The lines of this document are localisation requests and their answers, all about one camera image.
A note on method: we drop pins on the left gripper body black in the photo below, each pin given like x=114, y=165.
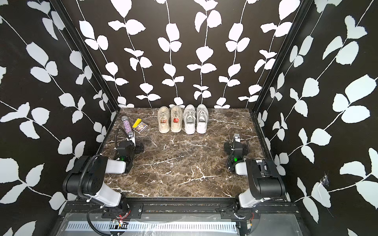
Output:
x=130, y=147

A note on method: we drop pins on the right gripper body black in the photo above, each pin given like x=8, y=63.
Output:
x=236, y=146

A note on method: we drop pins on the beige sneaker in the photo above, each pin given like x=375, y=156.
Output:
x=176, y=116
x=163, y=117

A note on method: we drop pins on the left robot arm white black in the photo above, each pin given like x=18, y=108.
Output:
x=86, y=179

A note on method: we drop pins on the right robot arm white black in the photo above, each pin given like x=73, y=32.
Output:
x=264, y=181

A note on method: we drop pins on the small purple card box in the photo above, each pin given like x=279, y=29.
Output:
x=140, y=127

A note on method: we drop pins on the purple glitter tube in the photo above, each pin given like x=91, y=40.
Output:
x=128, y=128

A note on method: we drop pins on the yellow wedge block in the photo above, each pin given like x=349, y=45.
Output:
x=137, y=122

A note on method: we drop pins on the white sneaker right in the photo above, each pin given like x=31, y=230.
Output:
x=202, y=115

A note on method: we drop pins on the white sneaker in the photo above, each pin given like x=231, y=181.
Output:
x=202, y=115
x=189, y=118

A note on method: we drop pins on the white sneaker left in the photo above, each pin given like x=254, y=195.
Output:
x=189, y=118

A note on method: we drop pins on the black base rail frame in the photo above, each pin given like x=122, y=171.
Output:
x=227, y=208

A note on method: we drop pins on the white slotted cable duct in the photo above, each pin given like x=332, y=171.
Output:
x=136, y=226

